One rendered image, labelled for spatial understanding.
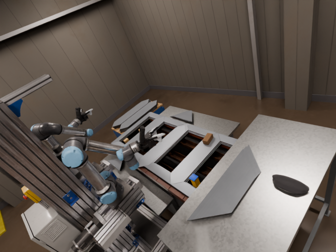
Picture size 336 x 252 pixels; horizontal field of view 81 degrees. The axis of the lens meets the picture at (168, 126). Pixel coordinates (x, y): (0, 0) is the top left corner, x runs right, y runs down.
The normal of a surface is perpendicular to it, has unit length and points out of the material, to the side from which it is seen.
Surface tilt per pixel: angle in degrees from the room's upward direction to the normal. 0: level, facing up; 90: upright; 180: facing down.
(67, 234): 90
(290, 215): 0
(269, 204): 0
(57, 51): 90
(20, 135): 90
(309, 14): 90
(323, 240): 0
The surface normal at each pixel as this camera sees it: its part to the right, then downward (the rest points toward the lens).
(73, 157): 0.32, 0.32
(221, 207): -0.34, -0.76
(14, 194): 0.71, 0.18
